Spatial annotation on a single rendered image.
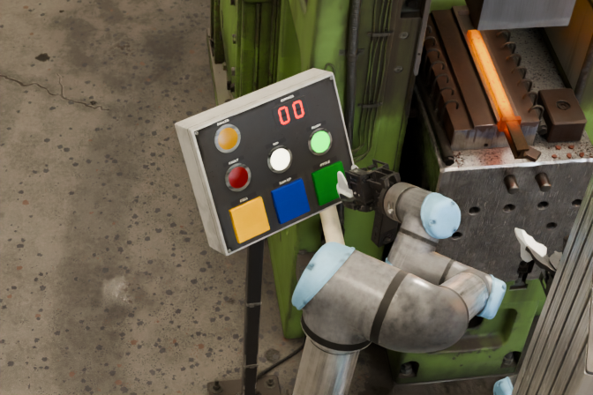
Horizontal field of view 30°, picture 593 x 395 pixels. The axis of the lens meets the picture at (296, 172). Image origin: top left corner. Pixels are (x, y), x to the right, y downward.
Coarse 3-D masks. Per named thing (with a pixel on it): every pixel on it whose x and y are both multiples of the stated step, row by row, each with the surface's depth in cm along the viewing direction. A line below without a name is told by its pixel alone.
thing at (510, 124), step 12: (468, 36) 271; (480, 36) 270; (480, 48) 267; (480, 60) 264; (492, 72) 261; (492, 84) 258; (492, 96) 256; (504, 96) 255; (504, 108) 252; (504, 120) 249; (516, 120) 249; (504, 132) 250; (516, 132) 247; (516, 144) 244; (516, 156) 245
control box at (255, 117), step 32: (256, 96) 225; (288, 96) 224; (320, 96) 228; (192, 128) 215; (224, 128) 218; (256, 128) 222; (288, 128) 226; (320, 128) 229; (192, 160) 220; (224, 160) 219; (256, 160) 223; (320, 160) 231; (352, 160) 235; (224, 192) 221; (256, 192) 225; (224, 224) 222; (288, 224) 230
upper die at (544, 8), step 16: (480, 0) 226; (496, 0) 224; (512, 0) 225; (528, 0) 226; (544, 0) 226; (560, 0) 227; (480, 16) 227; (496, 16) 227; (512, 16) 228; (528, 16) 229; (544, 16) 229; (560, 16) 230
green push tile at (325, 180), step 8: (328, 168) 232; (336, 168) 233; (312, 176) 231; (320, 176) 231; (328, 176) 232; (336, 176) 233; (344, 176) 234; (320, 184) 232; (328, 184) 233; (336, 184) 234; (320, 192) 232; (328, 192) 233; (336, 192) 234; (320, 200) 232; (328, 200) 233
